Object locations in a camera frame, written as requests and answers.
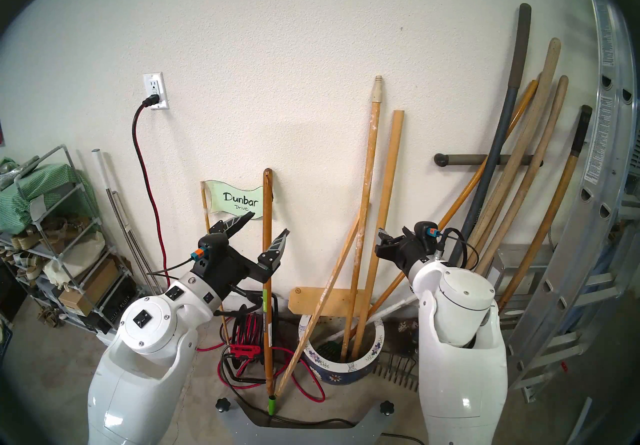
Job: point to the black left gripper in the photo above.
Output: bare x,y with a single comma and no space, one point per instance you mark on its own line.
235,271

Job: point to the black shoe box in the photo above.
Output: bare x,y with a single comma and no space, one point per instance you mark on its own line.
112,306

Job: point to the thin square wooden stick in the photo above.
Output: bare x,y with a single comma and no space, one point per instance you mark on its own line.
320,301

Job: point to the long white pipe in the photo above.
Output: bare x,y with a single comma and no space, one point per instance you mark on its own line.
395,306

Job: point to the cork wedge sandal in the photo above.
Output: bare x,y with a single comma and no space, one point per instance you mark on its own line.
20,240

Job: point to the grey metal shoe rack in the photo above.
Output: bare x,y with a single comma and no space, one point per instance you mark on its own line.
36,208

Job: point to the thin metal rod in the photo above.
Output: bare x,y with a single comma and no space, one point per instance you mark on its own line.
127,234

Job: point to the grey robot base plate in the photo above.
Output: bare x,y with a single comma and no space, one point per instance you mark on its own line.
305,436

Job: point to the Dunbar Drive flag sign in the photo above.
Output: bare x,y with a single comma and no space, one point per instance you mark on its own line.
235,199

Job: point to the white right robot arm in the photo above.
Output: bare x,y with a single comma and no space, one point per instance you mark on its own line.
460,339

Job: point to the black star knob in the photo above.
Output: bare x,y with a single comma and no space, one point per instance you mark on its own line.
387,407
222,404

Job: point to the light wooden board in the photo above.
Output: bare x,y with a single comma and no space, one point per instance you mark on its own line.
302,301

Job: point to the green checkered cloth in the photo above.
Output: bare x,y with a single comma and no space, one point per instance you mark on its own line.
45,179

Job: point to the metal garden rake head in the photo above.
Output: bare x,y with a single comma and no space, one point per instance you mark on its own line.
400,374

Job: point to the aluminium extension ladder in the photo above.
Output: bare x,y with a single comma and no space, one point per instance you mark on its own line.
600,149

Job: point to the silver glitter shoe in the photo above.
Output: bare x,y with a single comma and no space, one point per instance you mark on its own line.
17,169

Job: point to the white pipe and metal rods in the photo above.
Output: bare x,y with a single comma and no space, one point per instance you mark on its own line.
107,181

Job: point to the plain light wooden dowel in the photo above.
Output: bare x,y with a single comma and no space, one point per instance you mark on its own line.
392,159

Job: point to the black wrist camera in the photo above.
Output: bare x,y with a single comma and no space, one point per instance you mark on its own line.
427,231
215,248

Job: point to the grey metal step stool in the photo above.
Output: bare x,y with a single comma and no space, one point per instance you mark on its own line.
520,256

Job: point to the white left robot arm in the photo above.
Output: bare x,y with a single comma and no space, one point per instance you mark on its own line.
145,329

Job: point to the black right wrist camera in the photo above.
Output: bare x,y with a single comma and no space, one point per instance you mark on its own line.
427,231

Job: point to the white wall outlet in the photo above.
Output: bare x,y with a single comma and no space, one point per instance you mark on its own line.
156,80

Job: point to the paint-spattered pole with threaded tip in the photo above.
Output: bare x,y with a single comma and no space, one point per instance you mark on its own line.
370,149

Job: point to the brown cardboard box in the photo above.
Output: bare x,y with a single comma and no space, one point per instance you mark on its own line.
85,291

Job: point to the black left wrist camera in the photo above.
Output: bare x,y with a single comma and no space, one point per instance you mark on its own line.
215,248

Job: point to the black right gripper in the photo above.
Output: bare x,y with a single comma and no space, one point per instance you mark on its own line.
415,249

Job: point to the blue floral ceramic pot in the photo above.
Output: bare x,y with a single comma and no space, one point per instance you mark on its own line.
332,374

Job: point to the cream fabric bag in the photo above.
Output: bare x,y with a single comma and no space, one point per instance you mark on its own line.
75,256

